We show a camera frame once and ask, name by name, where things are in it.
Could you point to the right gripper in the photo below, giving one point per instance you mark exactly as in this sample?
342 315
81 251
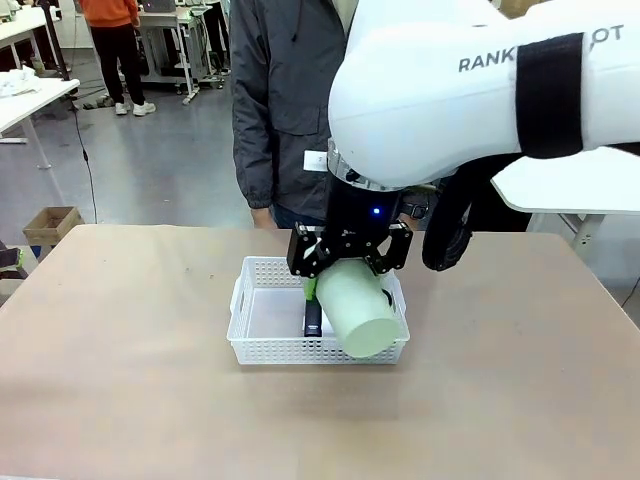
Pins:
360 215

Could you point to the pale green cup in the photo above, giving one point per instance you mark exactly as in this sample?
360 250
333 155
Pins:
362 315

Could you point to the black stapler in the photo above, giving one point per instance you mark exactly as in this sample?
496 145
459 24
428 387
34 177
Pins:
312 320

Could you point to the person's right forearm grey sleeve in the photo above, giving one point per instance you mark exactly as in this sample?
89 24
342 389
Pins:
252 160

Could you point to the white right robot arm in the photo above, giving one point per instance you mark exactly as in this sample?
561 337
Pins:
430 100

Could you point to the white perforated plastic basket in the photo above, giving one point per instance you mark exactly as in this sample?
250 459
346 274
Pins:
270 345

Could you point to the person's left hand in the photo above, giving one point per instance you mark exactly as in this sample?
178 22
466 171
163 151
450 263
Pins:
417 224

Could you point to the person's right hand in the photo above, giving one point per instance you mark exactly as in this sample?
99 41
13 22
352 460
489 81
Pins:
262 219

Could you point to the small brown cardboard box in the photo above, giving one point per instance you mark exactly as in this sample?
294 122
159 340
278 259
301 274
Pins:
52 225

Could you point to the black wristwatch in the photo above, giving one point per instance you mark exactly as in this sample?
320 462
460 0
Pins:
415 210

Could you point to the white paper tag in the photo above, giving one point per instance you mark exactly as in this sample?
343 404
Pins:
316 161

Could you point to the white table with cloth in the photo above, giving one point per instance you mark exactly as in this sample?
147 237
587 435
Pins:
30 102

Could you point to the white crumpled cloth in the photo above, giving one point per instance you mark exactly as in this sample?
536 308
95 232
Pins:
17 82

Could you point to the person in grey jacket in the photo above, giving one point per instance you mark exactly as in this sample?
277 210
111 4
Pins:
280 75

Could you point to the black metal stand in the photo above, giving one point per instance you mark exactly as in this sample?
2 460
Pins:
56 40

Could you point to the large white table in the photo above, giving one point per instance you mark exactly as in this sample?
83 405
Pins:
575 185

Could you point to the person in orange shirt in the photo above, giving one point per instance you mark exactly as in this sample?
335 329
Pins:
112 45

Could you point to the white background desk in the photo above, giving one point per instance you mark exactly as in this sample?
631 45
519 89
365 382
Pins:
170 20

